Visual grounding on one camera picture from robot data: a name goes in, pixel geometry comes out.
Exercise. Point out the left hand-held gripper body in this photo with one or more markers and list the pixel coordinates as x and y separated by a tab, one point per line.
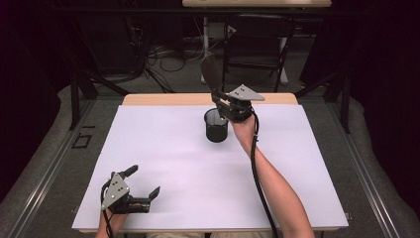
115	193

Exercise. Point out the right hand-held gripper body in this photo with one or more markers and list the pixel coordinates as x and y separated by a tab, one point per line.
242	99

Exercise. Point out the black mesh pen holder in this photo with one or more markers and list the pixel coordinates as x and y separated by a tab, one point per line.
216	130

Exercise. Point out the brown hairbrush with chrome cap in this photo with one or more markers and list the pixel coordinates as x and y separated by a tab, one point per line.
212	72

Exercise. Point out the person's right hand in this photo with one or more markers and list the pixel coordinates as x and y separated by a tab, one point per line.
246	130

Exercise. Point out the person's left hand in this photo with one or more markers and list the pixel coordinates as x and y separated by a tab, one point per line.
112	223

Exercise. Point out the white table cover sheet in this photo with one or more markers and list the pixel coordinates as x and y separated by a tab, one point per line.
185	178

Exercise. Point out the black folding chair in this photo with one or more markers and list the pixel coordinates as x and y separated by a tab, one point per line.
257	46

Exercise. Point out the black metal stand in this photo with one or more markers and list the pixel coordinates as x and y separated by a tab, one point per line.
75	99
345	99

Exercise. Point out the beige table with white legs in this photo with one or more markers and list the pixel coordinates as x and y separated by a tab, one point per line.
257	3

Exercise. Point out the metal floor rail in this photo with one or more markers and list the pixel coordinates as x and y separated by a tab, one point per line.
366	178
46	178

